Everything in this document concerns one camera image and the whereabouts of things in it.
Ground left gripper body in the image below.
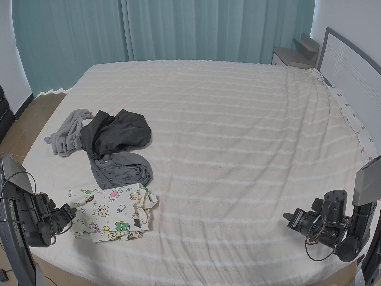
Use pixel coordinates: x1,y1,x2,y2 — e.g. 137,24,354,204
58,203,79,226

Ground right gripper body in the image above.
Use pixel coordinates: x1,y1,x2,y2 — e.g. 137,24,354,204
287,209,321,235

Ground white printed pyjama top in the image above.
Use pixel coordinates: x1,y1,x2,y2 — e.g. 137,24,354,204
66,183,158,244

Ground dark grey garment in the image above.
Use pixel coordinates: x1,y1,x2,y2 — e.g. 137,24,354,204
89,151,152,191

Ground light grey garment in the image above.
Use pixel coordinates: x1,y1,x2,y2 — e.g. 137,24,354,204
44,108,93,158

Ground black garment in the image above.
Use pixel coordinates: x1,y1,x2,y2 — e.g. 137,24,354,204
80,110,152,160

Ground bed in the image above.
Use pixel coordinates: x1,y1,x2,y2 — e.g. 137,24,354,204
22,27,381,280

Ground grey bedside table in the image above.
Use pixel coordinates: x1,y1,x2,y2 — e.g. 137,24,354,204
272,32,320,70

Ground blue-green curtain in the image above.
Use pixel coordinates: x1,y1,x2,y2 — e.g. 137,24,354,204
119,0,318,66
11,0,134,97

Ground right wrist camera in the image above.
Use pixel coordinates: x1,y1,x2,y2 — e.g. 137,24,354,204
311,198,326,213

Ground black cable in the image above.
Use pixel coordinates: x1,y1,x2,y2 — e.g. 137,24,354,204
304,237,337,262

